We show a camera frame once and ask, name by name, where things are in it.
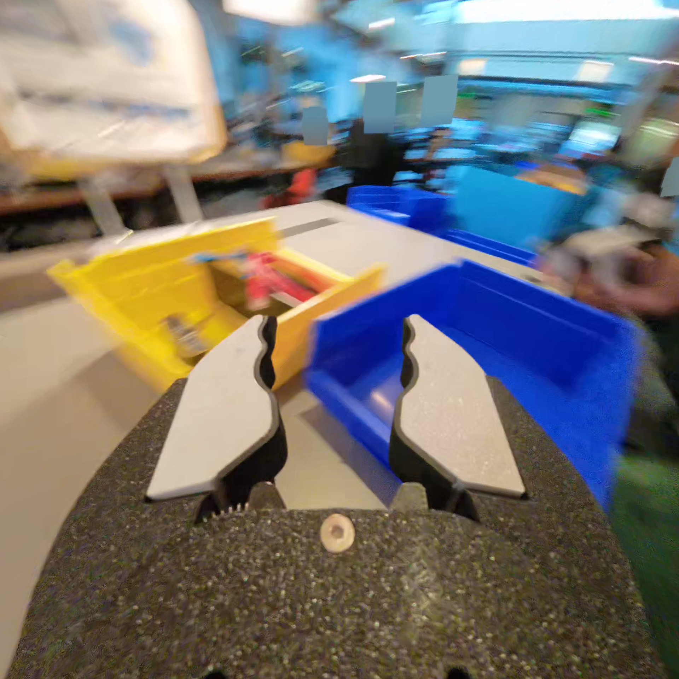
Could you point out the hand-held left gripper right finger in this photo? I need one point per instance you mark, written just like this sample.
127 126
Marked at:
456 424

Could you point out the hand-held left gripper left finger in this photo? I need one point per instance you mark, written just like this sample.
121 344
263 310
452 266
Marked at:
223 419

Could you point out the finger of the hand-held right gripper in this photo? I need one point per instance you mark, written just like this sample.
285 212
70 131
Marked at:
578 244

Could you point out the yellow plastic bin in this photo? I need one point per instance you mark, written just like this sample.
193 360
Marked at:
132 286

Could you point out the person's right hand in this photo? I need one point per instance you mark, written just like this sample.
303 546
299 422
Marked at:
647 286

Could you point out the light blue panel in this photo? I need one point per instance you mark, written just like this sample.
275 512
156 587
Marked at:
509 212

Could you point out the grey tape strip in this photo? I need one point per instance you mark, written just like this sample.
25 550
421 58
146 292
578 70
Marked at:
307 227

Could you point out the person's green jacket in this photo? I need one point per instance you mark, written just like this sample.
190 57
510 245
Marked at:
652 557

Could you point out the orange traffic cone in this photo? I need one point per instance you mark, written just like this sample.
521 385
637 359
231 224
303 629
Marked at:
299 185

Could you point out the instruction sheet on stand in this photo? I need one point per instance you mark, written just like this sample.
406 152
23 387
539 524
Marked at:
63 167

